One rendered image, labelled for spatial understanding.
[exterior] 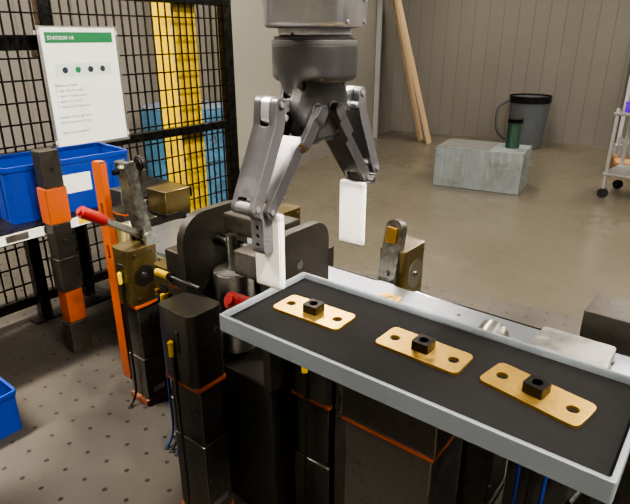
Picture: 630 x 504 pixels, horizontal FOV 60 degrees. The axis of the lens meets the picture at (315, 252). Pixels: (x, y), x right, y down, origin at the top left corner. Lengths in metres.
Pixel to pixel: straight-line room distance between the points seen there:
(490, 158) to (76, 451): 4.92
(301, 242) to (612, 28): 7.96
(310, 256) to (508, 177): 4.91
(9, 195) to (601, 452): 1.24
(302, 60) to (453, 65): 8.37
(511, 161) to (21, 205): 4.75
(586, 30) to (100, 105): 7.49
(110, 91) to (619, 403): 1.49
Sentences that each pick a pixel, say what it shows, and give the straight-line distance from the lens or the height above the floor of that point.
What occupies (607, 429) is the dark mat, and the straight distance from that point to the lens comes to 0.47.
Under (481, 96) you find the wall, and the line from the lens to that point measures 8.76.
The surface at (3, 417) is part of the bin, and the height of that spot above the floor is 0.74.
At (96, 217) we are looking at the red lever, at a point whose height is 1.13.
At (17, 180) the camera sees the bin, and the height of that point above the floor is 1.13.
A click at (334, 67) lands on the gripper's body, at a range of 0.47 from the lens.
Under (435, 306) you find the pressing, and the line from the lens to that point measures 0.96.
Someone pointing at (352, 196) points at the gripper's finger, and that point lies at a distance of 0.58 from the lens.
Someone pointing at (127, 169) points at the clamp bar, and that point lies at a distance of 1.07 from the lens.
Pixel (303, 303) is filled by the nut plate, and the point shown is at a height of 1.17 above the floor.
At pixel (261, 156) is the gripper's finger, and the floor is 1.34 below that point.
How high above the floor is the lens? 1.43
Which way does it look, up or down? 22 degrees down
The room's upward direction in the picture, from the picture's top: straight up
